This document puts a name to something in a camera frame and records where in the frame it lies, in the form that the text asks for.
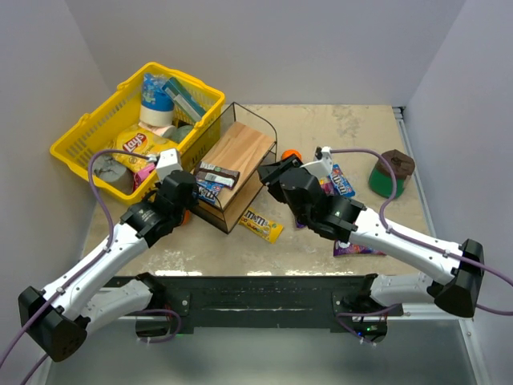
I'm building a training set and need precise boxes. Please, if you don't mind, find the yellow M&M's bag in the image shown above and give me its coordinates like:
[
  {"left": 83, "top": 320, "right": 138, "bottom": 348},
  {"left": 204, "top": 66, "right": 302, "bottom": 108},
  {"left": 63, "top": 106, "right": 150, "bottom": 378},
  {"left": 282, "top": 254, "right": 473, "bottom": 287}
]
[{"left": 239, "top": 207, "right": 284, "bottom": 244}]

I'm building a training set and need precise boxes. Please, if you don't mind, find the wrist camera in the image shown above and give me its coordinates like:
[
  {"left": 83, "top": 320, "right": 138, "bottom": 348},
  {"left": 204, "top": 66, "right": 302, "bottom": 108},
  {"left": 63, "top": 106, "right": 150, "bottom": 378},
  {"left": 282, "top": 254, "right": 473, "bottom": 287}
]
[
  {"left": 301, "top": 146, "right": 333, "bottom": 180},
  {"left": 156, "top": 148, "right": 183, "bottom": 182}
]

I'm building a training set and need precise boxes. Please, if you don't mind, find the orange near shelf back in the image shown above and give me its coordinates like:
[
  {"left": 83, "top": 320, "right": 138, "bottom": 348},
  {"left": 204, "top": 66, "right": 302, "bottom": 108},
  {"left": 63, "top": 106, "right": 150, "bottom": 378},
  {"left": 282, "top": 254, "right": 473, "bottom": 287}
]
[{"left": 281, "top": 149, "right": 302, "bottom": 160}]

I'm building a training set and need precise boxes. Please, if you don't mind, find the wood and wire shelf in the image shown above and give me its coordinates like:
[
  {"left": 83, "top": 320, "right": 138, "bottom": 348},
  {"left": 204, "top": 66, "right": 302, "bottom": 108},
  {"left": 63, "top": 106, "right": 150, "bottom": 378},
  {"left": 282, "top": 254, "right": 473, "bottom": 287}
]
[{"left": 192, "top": 102, "right": 277, "bottom": 234}]

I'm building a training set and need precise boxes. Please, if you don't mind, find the grey crumpled cloth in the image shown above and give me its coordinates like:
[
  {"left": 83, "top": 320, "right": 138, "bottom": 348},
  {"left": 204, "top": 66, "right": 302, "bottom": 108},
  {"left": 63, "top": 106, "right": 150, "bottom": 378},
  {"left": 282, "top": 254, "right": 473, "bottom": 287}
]
[{"left": 93, "top": 154, "right": 134, "bottom": 195}]

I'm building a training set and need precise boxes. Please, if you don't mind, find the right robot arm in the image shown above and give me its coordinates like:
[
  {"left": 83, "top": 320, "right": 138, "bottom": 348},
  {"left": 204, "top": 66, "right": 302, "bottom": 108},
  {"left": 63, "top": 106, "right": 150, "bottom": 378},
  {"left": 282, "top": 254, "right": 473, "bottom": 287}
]
[{"left": 257, "top": 156, "right": 483, "bottom": 318}]

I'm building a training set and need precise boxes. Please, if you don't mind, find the orange near basket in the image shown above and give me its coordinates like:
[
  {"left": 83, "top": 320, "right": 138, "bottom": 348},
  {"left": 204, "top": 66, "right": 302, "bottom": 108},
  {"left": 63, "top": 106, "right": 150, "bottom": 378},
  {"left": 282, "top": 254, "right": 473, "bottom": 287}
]
[{"left": 181, "top": 210, "right": 191, "bottom": 225}]

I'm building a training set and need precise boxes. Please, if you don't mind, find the purple Fox's candy bag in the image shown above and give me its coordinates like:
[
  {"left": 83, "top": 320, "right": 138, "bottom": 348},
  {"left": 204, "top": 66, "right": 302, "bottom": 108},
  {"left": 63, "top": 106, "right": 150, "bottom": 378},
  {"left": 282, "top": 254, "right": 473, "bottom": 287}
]
[{"left": 294, "top": 178, "right": 337, "bottom": 229}]

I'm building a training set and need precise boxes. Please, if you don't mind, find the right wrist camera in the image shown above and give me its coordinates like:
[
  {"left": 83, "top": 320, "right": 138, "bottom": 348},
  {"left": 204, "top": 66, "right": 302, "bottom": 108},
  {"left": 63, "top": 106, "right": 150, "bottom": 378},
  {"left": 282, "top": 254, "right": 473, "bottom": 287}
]
[{"left": 301, "top": 146, "right": 333, "bottom": 180}]

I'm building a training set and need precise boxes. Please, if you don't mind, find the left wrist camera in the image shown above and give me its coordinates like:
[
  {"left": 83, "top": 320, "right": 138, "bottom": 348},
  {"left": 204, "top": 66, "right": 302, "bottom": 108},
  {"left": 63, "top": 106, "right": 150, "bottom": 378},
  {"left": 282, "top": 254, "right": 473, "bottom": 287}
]
[{"left": 156, "top": 148, "right": 183, "bottom": 182}]

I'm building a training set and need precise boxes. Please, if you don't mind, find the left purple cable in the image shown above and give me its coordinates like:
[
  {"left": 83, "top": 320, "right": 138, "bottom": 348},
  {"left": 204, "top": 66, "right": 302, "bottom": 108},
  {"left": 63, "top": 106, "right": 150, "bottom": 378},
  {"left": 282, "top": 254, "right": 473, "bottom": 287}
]
[{"left": 0, "top": 148, "right": 160, "bottom": 385}]

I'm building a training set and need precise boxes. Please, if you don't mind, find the green round ball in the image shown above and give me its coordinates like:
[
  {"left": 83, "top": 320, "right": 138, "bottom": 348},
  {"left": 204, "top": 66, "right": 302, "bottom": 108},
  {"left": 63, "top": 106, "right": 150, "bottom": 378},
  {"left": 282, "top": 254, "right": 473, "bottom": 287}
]
[{"left": 172, "top": 124, "right": 194, "bottom": 144}]

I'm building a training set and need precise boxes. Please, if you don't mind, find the teal box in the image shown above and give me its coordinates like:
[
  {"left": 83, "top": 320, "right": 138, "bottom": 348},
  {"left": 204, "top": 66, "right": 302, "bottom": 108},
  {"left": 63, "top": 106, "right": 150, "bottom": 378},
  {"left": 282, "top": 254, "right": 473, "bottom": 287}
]
[{"left": 162, "top": 77, "right": 206, "bottom": 123}]

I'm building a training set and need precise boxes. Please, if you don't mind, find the brown chocolate bag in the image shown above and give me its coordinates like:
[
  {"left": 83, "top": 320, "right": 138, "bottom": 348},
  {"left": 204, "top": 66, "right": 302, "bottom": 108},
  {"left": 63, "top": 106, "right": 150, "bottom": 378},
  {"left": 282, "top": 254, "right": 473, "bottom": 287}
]
[{"left": 194, "top": 161, "right": 240, "bottom": 189}]

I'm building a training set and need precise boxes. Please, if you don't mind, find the pink package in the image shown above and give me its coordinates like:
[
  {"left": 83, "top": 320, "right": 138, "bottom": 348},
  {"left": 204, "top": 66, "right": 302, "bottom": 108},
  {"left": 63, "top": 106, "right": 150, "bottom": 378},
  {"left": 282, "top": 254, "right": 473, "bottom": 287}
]
[{"left": 134, "top": 163, "right": 156, "bottom": 190}]

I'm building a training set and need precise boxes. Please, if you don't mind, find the yellow Lay's chips bag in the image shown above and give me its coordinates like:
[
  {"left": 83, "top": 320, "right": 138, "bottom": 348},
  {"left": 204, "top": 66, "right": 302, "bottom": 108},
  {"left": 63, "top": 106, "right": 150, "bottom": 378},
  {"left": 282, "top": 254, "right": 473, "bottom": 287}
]
[{"left": 105, "top": 124, "right": 176, "bottom": 173}]

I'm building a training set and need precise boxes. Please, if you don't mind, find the pink tissue roll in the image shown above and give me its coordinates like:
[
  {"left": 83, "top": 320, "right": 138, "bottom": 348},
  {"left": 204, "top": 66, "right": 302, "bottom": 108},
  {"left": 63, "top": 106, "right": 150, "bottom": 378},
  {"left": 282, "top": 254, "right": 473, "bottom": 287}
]
[{"left": 139, "top": 121, "right": 176, "bottom": 140}]

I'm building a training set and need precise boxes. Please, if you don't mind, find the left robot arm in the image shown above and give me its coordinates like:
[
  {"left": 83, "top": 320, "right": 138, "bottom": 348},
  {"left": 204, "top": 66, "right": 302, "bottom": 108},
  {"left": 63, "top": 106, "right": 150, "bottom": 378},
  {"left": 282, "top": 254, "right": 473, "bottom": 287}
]
[{"left": 18, "top": 171, "right": 199, "bottom": 362}]

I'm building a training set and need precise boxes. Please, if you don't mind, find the yellow plastic basket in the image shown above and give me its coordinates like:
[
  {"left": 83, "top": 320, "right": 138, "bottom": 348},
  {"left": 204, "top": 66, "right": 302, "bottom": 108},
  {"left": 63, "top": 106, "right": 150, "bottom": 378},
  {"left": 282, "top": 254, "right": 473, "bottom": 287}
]
[{"left": 50, "top": 62, "right": 225, "bottom": 180}]

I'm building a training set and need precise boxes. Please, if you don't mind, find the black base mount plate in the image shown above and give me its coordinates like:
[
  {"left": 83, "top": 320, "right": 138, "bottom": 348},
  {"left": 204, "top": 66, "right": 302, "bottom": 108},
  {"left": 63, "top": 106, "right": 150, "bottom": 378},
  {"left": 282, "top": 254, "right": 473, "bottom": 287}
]
[{"left": 115, "top": 274, "right": 404, "bottom": 336}]

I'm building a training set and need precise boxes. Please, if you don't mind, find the blue M&M's bag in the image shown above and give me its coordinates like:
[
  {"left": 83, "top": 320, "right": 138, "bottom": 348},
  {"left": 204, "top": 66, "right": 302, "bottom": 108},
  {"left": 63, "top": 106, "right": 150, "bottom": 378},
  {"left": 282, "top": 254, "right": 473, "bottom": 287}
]
[
  {"left": 329, "top": 164, "right": 355, "bottom": 197},
  {"left": 196, "top": 180, "right": 223, "bottom": 204}
]

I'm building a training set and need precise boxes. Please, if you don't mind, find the green cup brown lid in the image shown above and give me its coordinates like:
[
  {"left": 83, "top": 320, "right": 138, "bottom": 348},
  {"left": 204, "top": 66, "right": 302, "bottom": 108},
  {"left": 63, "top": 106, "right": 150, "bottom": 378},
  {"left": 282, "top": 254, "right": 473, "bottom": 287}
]
[{"left": 368, "top": 149, "right": 415, "bottom": 198}]

